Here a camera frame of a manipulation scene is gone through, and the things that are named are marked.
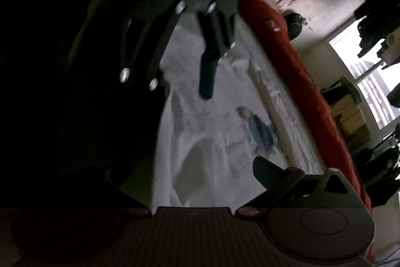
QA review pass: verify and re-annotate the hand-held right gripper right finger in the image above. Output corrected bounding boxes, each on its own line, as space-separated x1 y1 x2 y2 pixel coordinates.
234 156 368 219

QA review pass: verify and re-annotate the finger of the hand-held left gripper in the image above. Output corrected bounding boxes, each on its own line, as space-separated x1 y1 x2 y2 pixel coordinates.
120 3 189 90
197 4 237 100

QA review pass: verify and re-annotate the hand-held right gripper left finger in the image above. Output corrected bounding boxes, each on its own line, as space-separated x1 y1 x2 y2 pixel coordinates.
29 154 152 219

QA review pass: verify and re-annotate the white printed sweatshirt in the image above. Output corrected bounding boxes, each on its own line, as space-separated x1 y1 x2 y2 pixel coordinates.
151 20 329 211

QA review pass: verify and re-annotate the small shiny wrapper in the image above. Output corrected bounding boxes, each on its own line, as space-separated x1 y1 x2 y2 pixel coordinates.
265 20 281 34

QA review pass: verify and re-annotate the red duvet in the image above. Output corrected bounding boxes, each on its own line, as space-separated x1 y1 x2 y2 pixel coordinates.
238 0 374 214

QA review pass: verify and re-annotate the cardboard box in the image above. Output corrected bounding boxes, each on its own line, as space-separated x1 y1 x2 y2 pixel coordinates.
331 95 370 143

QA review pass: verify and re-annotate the green stool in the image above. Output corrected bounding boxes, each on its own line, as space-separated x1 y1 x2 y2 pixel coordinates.
322 76 364 105

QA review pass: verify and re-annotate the dark hanging jacket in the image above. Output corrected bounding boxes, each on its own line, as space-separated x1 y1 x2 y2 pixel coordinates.
379 142 400 192

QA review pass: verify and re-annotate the dark hanging garment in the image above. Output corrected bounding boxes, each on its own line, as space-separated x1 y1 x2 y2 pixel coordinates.
387 84 400 117
354 0 400 58

